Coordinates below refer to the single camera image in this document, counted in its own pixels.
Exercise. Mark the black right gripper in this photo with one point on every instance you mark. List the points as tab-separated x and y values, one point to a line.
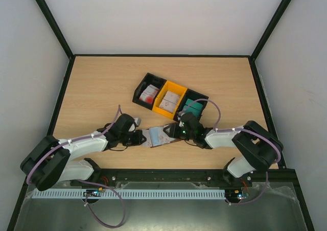
175	130

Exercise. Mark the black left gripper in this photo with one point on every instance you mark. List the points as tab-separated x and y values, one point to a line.
137	141

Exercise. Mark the brown leather card holder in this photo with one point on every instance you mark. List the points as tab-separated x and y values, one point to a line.
156	136

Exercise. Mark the white credit card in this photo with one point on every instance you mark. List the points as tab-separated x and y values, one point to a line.
162	137

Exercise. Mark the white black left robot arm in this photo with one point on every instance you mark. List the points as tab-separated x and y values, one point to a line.
53	160

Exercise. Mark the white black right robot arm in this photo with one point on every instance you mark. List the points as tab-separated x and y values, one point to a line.
259	148

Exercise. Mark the green card stack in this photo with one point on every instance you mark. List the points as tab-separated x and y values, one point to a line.
194	107

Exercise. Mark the red white card stack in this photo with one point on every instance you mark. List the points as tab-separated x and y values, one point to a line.
149	94

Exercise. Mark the black plastic bin right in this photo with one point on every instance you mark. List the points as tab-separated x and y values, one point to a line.
192	95

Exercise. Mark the black plastic bin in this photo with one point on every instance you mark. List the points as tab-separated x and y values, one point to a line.
192	95
147	80

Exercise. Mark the yellow plastic bin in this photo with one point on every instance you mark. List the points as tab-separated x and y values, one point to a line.
169	86

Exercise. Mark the black plastic bin left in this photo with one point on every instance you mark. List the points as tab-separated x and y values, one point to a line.
147	80

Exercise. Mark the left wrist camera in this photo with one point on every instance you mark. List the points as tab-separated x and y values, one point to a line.
137	121

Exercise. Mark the light blue cable duct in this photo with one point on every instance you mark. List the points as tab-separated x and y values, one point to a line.
129	194

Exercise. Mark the black metal frame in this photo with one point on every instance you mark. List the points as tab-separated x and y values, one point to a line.
263	100

